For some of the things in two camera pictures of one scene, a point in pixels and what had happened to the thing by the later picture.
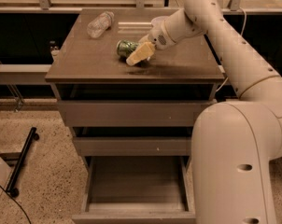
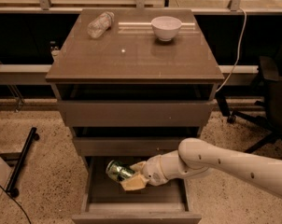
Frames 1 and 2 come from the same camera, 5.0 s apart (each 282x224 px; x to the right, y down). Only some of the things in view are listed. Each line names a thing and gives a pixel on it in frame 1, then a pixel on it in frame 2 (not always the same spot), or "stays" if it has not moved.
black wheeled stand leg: x=11 y=189 stays
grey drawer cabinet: x=133 y=124 stays
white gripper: x=157 y=38 to x=152 y=171
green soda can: x=125 y=47 to x=119 y=172
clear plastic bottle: x=98 y=25 stays
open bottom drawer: x=136 y=189 stays
